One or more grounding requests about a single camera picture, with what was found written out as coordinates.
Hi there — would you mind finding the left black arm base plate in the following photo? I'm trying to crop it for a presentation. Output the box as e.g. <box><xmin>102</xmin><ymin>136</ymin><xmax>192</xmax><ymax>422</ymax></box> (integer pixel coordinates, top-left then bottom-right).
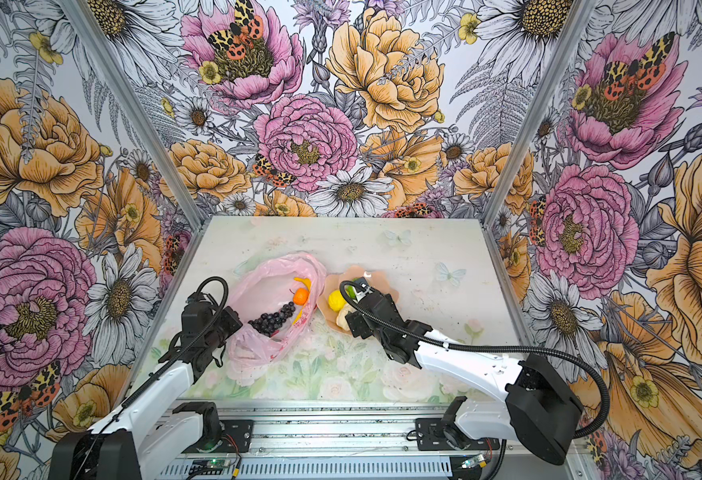
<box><xmin>211</xmin><ymin>420</ymin><xmax>255</xmax><ymax>454</ymax></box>

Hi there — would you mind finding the yellow fake lemon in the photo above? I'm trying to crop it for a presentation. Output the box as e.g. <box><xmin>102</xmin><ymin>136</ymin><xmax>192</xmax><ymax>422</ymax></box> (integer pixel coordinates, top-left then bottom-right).
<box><xmin>328</xmin><ymin>290</ymin><xmax>347</xmax><ymax>313</ymax></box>

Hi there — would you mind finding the green circuit board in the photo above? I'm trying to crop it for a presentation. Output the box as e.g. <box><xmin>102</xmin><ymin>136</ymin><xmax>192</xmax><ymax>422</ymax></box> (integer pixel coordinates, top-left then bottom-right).
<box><xmin>189</xmin><ymin>458</ymin><xmax>230</xmax><ymax>478</ymax></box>
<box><xmin>461</xmin><ymin>454</ymin><xmax>487</xmax><ymax>470</ymax></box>

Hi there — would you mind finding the left black cable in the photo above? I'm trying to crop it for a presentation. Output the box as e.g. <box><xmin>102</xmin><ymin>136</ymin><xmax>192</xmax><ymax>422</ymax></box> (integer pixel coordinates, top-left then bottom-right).
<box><xmin>74</xmin><ymin>275</ymin><xmax>231</xmax><ymax>469</ymax></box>

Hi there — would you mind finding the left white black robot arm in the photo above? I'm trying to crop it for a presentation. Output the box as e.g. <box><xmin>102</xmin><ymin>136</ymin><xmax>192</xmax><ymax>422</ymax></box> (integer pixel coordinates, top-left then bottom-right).
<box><xmin>49</xmin><ymin>294</ymin><xmax>242</xmax><ymax>479</ymax></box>

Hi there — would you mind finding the black fake grape bunch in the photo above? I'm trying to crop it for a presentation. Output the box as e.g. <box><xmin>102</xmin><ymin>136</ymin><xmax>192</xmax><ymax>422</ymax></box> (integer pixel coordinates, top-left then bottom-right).
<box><xmin>249</xmin><ymin>302</ymin><xmax>296</xmax><ymax>338</ymax></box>

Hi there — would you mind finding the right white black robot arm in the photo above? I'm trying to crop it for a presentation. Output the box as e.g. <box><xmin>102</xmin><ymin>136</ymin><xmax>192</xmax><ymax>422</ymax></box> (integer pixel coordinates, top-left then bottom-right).
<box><xmin>340</xmin><ymin>283</ymin><xmax>583</xmax><ymax>465</ymax></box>

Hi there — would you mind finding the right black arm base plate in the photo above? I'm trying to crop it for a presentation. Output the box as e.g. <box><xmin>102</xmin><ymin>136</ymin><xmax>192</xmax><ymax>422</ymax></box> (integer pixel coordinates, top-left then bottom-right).
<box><xmin>406</xmin><ymin>418</ymin><xmax>501</xmax><ymax>451</ymax></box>

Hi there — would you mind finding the aluminium mounting rail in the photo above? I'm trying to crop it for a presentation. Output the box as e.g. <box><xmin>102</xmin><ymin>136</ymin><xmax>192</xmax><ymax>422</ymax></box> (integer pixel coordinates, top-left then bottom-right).
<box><xmin>174</xmin><ymin>399</ymin><xmax>590</xmax><ymax>457</ymax></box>

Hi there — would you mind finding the left green circuit board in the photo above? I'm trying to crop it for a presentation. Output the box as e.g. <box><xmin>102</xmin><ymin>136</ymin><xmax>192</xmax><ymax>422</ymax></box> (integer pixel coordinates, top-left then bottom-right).
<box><xmin>189</xmin><ymin>458</ymin><xmax>230</xmax><ymax>478</ymax></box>

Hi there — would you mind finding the white slotted cable duct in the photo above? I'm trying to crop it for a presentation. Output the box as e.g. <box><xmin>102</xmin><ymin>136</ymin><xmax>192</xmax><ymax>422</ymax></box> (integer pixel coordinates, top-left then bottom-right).
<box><xmin>158</xmin><ymin>456</ymin><xmax>453</xmax><ymax>479</ymax></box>

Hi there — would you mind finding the right aluminium corner post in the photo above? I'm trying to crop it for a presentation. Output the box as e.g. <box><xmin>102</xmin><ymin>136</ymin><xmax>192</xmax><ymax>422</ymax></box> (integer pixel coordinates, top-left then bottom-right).
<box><xmin>482</xmin><ymin>0</ymin><xmax>597</xmax><ymax>229</ymax></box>

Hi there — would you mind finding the pink plastic bag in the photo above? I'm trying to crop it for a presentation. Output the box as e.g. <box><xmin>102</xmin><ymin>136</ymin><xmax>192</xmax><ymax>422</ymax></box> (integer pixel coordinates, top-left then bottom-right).
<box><xmin>227</xmin><ymin>252</ymin><xmax>327</xmax><ymax>368</ymax></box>

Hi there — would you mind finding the orange fake tangerine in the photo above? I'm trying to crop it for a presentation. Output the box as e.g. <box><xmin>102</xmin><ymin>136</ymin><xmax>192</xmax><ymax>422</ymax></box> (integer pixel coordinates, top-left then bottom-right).
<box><xmin>292</xmin><ymin>288</ymin><xmax>310</xmax><ymax>306</ymax></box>

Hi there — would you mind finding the left aluminium corner post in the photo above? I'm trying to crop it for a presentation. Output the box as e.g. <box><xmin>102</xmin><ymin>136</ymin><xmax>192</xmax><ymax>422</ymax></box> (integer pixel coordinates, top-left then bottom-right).
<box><xmin>61</xmin><ymin>1</ymin><xmax>205</xmax><ymax>232</ymax></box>

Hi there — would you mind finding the aluminium corner post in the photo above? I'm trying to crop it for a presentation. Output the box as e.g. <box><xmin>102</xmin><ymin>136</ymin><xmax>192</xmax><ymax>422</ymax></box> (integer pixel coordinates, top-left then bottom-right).
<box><xmin>61</xmin><ymin>1</ymin><xmax>205</xmax><ymax>232</ymax></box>
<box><xmin>482</xmin><ymin>0</ymin><xmax>597</xmax><ymax>229</ymax></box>

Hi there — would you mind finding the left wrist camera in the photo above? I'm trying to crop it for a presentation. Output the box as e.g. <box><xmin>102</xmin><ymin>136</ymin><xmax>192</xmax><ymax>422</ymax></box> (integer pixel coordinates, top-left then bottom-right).
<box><xmin>186</xmin><ymin>291</ymin><xmax>206</xmax><ymax>304</ymax></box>

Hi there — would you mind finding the yellow fake banana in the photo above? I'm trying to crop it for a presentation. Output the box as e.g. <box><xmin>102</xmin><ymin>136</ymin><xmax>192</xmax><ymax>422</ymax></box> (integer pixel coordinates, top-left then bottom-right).
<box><xmin>294</xmin><ymin>277</ymin><xmax>312</xmax><ymax>291</ymax></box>

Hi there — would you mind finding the right green circuit board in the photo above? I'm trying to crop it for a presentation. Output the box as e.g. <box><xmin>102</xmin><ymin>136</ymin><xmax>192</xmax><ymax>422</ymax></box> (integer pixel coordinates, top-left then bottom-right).
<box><xmin>461</xmin><ymin>454</ymin><xmax>487</xmax><ymax>470</ymax></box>

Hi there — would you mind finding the right black corrugated cable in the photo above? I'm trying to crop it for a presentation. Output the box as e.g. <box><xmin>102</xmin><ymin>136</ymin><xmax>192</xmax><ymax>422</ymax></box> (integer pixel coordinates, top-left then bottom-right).
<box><xmin>338</xmin><ymin>279</ymin><xmax>611</xmax><ymax>440</ymax></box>

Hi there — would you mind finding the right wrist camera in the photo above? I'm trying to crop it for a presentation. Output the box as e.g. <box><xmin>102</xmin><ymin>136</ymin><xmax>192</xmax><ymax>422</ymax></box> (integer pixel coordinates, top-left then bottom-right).
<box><xmin>351</xmin><ymin>277</ymin><xmax>373</xmax><ymax>302</ymax></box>

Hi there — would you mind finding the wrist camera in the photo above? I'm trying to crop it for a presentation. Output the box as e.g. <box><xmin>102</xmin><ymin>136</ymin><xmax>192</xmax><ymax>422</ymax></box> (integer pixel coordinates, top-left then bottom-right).
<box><xmin>351</xmin><ymin>277</ymin><xmax>373</xmax><ymax>302</ymax></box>
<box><xmin>186</xmin><ymin>291</ymin><xmax>206</xmax><ymax>304</ymax></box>

